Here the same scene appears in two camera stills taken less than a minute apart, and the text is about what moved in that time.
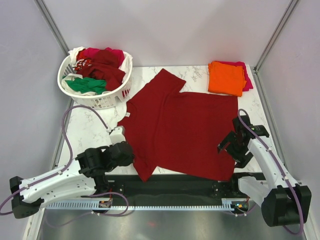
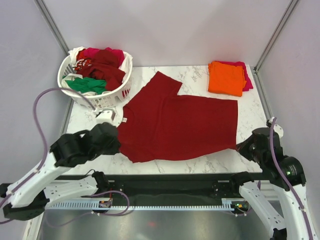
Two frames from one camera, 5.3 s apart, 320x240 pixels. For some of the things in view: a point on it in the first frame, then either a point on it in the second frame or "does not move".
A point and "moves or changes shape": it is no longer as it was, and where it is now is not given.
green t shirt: x=95 y=85 does not move
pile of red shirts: x=104 y=63 does not move
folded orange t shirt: x=225 y=78 does not move
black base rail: x=176 y=187 does not move
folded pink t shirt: x=248 y=85 does not move
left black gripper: x=128 y=161 → x=115 y=149
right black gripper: x=241 y=159 → x=242 y=147
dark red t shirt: x=180 y=131 moves or changes shape
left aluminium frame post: x=52 y=26 does not move
